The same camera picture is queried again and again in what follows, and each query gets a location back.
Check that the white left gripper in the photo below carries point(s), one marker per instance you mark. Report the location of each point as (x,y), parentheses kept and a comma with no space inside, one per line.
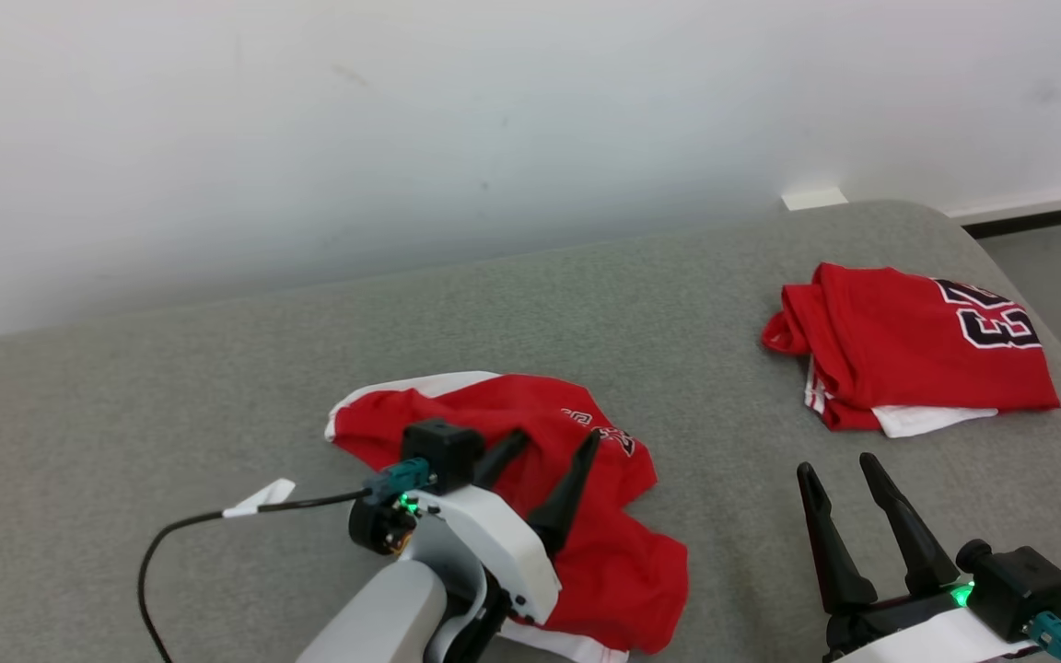
(494,534)

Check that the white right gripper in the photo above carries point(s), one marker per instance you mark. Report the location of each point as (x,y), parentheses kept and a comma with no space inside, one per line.
(917,635)

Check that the red shorts white trim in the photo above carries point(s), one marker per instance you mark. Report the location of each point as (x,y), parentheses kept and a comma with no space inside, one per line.
(623,571)

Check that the red basketball jersey white sleeves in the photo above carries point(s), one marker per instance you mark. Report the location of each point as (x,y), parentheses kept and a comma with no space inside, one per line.
(890,341)

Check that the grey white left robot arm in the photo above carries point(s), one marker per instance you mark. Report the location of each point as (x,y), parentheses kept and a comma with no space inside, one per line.
(374,617)

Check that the black and white baseboard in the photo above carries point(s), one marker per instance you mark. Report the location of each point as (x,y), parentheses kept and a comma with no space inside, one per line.
(1046,215)

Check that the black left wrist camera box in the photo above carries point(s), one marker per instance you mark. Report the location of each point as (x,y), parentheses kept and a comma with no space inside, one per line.
(443,451)

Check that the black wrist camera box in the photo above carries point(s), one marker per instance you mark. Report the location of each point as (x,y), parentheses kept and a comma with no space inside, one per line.
(443,451)
(1019,585)

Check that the teal left camera connector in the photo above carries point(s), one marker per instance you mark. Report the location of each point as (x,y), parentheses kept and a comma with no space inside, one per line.
(397,479)

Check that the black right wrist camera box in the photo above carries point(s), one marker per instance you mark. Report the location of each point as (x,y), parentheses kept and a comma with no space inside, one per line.
(1019,585)

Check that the white wall plate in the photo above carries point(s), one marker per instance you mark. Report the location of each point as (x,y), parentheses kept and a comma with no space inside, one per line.
(814,199)

